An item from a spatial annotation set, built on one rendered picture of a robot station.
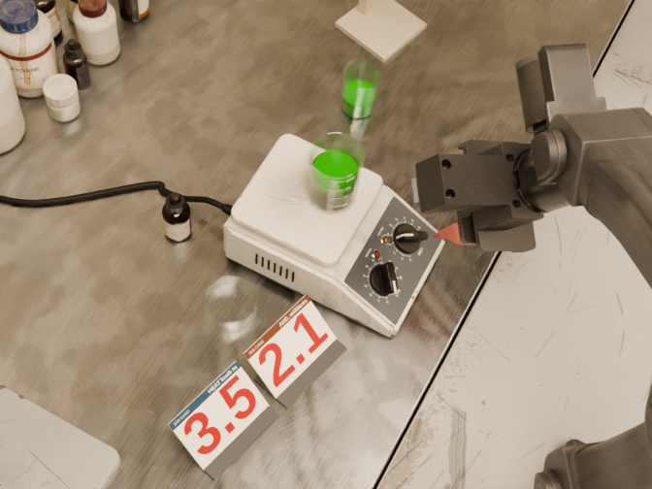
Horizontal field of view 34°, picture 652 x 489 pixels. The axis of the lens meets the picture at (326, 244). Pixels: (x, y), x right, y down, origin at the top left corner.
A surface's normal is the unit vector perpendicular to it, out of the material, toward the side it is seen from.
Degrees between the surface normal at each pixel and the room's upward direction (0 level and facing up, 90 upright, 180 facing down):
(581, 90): 20
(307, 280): 90
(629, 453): 89
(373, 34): 0
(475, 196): 31
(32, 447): 0
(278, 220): 0
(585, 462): 77
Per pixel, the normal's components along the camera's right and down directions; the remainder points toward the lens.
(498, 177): 0.50, -0.19
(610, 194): -0.95, 0.13
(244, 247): -0.46, 0.75
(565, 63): 0.13, -0.18
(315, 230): 0.07, -0.51
